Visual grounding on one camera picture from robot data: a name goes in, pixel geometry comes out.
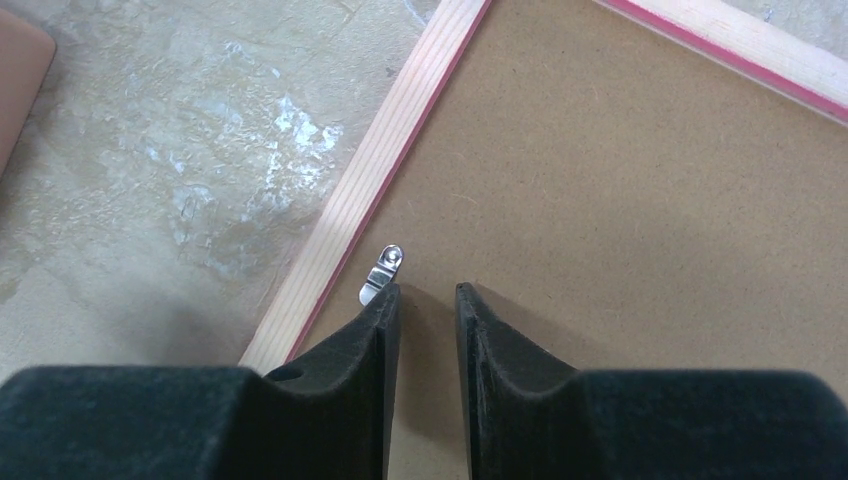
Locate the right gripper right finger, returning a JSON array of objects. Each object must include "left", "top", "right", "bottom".
[{"left": 455, "top": 283, "right": 847, "bottom": 479}]

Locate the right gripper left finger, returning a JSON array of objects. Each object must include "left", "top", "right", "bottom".
[{"left": 1, "top": 284, "right": 401, "bottom": 479}]

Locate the brown cardboard backing board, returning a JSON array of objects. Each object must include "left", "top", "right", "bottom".
[{"left": 304, "top": 1, "right": 847, "bottom": 479}]

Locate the pink wooden photo frame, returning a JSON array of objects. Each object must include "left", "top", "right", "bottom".
[{"left": 240, "top": 1, "right": 847, "bottom": 373}]

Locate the orange plastic desk organizer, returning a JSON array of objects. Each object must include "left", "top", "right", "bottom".
[{"left": 1, "top": 9, "right": 56, "bottom": 173}]

